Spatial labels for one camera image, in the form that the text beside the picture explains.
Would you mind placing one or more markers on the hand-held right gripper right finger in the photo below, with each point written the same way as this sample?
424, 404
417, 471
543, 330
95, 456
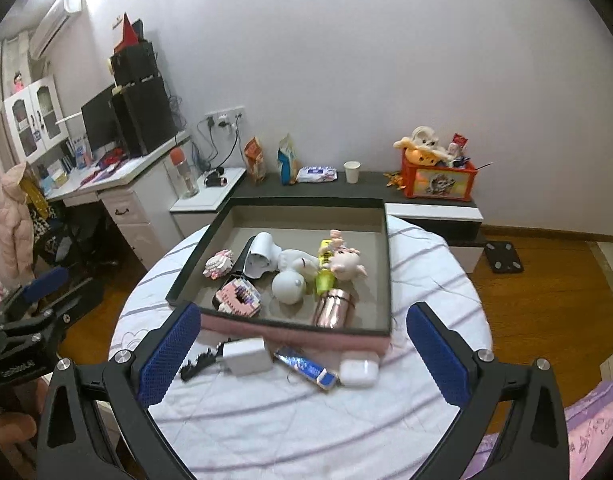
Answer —
436, 355

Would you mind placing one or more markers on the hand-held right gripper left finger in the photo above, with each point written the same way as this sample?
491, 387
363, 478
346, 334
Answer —
169, 355

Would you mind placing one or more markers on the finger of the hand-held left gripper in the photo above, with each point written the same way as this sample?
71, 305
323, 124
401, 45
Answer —
61, 312
44, 282

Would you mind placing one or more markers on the pink block toy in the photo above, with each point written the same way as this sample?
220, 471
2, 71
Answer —
234, 295

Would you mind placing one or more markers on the pink striped shell toy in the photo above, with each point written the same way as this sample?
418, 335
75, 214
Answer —
219, 264

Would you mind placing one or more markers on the pink metallic cup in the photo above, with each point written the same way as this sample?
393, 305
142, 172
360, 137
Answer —
331, 307

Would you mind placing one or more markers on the pink pig toy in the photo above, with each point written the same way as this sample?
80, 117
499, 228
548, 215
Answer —
346, 262

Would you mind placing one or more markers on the yellow highlighter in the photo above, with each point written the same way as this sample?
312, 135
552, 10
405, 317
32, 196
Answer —
324, 280

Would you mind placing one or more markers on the white cone-shaped device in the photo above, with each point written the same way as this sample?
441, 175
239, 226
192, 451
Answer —
261, 255

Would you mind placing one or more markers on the white round toy figure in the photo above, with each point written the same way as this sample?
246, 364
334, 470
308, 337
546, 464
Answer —
289, 287

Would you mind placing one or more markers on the grey cardboard box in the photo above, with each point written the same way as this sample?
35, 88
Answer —
296, 220

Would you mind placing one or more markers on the person's left hand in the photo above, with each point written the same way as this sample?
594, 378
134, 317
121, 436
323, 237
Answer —
6, 430

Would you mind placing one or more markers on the black hair clip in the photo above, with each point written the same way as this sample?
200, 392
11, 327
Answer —
199, 365

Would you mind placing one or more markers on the black office chair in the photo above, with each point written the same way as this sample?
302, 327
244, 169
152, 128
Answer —
66, 245

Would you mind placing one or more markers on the pink coat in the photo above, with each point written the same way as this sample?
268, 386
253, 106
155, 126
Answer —
14, 220

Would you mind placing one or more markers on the white charger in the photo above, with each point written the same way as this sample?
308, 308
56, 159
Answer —
246, 357

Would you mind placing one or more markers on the white earbuds case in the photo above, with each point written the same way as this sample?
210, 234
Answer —
359, 370

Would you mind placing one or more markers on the white desk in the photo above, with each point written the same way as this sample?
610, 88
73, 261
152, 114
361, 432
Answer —
131, 210

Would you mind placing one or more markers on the black floor scale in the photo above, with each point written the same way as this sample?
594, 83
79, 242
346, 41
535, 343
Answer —
503, 257

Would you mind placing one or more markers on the blue foil tube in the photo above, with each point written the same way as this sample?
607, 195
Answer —
299, 364

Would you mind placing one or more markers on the white nightstand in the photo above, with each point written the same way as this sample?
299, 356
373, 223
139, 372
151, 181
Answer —
206, 200

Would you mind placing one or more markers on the white glass door cabinet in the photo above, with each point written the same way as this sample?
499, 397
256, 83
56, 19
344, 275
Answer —
36, 115

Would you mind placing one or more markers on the black monitor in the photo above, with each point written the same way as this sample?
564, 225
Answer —
99, 120

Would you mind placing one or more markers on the red toy crate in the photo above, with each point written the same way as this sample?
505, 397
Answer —
439, 182

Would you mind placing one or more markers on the purple blanket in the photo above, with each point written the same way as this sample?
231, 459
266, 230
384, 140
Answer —
596, 420

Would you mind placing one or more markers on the clear bottle orange cap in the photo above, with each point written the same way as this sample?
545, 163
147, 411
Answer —
186, 180

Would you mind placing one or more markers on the small orange toy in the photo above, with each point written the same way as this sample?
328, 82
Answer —
394, 180

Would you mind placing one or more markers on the small black device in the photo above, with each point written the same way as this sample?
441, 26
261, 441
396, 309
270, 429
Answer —
215, 180

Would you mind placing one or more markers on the black computer tower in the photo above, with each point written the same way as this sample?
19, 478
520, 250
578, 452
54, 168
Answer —
144, 115

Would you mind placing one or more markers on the white paper cup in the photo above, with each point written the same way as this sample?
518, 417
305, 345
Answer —
352, 172

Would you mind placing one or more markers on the orange snack bag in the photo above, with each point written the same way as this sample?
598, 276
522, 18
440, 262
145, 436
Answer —
255, 160

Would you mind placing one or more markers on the plush toys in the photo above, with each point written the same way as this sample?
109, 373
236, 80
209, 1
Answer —
424, 140

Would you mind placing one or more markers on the wet wipes pack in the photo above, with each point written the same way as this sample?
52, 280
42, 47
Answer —
316, 175

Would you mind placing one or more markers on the blue white bag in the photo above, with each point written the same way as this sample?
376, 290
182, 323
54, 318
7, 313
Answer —
288, 162

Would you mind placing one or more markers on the black box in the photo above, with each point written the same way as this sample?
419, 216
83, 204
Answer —
134, 62

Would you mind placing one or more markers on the white air conditioner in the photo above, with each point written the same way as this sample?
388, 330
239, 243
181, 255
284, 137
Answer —
54, 25

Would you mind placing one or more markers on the red pointed object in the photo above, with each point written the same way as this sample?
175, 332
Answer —
126, 32

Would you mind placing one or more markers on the white wall socket strip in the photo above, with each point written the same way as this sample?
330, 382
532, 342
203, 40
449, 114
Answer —
226, 115

